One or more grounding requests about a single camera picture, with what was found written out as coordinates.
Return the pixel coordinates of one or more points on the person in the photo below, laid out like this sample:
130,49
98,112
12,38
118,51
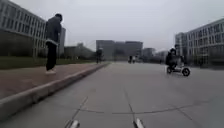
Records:
170,58
99,55
52,33
134,59
130,59

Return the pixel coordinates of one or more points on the grey block building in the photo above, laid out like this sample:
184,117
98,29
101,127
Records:
120,48

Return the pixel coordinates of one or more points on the grey concrete paved road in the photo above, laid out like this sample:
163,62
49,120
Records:
133,86

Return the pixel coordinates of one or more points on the low grey building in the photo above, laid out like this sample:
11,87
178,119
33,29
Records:
78,51

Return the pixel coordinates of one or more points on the small grey building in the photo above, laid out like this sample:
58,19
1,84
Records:
148,52

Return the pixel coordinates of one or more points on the robot's own part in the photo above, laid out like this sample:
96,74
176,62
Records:
138,123
74,124

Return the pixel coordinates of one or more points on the small scooter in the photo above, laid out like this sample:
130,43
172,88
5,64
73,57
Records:
183,70

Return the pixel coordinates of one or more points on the grey stone kerb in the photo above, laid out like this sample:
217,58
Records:
40,91

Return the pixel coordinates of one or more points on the red brick pavement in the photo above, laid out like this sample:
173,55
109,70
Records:
26,78

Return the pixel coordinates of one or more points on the grass strip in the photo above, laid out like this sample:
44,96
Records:
20,62

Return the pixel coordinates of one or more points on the long grey windowed building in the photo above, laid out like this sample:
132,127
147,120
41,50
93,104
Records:
206,40

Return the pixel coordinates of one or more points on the large pale multi-storey building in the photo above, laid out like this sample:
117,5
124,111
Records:
20,21

